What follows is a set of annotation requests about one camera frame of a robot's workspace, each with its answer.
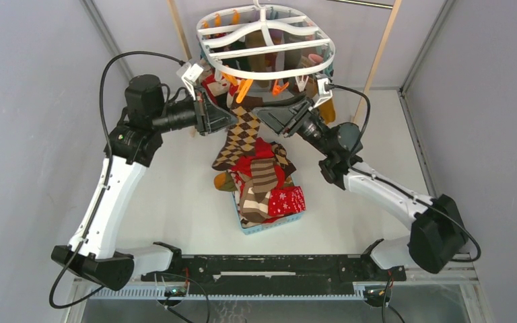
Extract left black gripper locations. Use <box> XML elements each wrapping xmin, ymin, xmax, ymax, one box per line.
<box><xmin>151</xmin><ymin>85</ymin><xmax>238</xmax><ymax>137</ymax></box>

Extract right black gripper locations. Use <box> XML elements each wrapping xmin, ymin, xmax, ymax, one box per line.
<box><xmin>254</xmin><ymin>91</ymin><xmax>335</xmax><ymax>157</ymax></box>

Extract brown argyle sock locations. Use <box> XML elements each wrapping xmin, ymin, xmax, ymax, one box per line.
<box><xmin>211</xmin><ymin>96</ymin><xmax>263</xmax><ymax>171</ymax></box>

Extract orange clothes clip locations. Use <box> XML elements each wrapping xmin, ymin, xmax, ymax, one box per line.
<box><xmin>235</xmin><ymin>79</ymin><xmax>254</xmax><ymax>104</ymax></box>

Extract white round clip hanger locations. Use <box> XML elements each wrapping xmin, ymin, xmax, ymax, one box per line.
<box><xmin>196</xmin><ymin>1</ymin><xmax>336</xmax><ymax>81</ymax></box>

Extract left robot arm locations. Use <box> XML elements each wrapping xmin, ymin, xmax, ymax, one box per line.
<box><xmin>51</xmin><ymin>75</ymin><xmax>237</xmax><ymax>291</ymax></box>

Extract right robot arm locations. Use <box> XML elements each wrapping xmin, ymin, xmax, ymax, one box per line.
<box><xmin>252</xmin><ymin>96</ymin><xmax>471</xmax><ymax>280</ymax></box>

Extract red sock in basket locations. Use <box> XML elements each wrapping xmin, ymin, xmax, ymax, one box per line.
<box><xmin>230</xmin><ymin>138</ymin><xmax>274</xmax><ymax>176</ymax></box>

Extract mustard yellow hanging sock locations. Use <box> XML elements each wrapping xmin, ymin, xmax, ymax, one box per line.
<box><xmin>318</xmin><ymin>99</ymin><xmax>336</xmax><ymax>124</ymax></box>

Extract orange sock toe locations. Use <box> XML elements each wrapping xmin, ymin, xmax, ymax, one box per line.
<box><xmin>213</xmin><ymin>172</ymin><xmax>237</xmax><ymax>192</ymax></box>

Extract red snowflake sock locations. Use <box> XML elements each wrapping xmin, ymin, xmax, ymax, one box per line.
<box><xmin>268</xmin><ymin>186</ymin><xmax>306</xmax><ymax>217</ymax></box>

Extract brown striped sock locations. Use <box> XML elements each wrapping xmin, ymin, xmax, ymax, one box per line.
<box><xmin>238</xmin><ymin>157</ymin><xmax>285</xmax><ymax>228</ymax></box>

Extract light blue plastic basket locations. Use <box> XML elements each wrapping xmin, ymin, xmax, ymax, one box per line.
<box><xmin>231</xmin><ymin>192</ymin><xmax>304</xmax><ymax>235</ymax></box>

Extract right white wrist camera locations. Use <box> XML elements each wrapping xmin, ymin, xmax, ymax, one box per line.
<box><xmin>312</xmin><ymin>75</ymin><xmax>333</xmax><ymax>108</ymax></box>

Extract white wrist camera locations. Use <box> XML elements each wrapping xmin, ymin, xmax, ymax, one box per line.
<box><xmin>312</xmin><ymin>75</ymin><xmax>333</xmax><ymax>108</ymax></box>
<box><xmin>176</xmin><ymin>62</ymin><xmax>204</xmax><ymax>100</ymax></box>

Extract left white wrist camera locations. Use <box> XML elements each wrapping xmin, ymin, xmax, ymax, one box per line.
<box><xmin>176</xmin><ymin>62</ymin><xmax>204</xmax><ymax>100</ymax></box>

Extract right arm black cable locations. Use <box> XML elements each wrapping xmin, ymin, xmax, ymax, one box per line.
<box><xmin>328</xmin><ymin>83</ymin><xmax>483</xmax><ymax>264</ymax></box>

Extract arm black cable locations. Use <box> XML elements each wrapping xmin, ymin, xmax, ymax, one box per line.
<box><xmin>328</xmin><ymin>83</ymin><xmax>483</xmax><ymax>264</ymax></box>
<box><xmin>48</xmin><ymin>50</ymin><xmax>186</xmax><ymax>310</ymax></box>

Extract wooden hanger rack frame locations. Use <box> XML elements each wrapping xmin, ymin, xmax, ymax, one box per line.
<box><xmin>166</xmin><ymin>0</ymin><xmax>403</xmax><ymax>139</ymax></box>

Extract white slotted cable duct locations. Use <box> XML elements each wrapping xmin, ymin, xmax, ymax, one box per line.
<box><xmin>91</xmin><ymin>285</ymin><xmax>366</xmax><ymax>301</ymax></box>

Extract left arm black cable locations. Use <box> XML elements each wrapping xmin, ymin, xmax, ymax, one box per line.
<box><xmin>48</xmin><ymin>50</ymin><xmax>186</xmax><ymax>310</ymax></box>

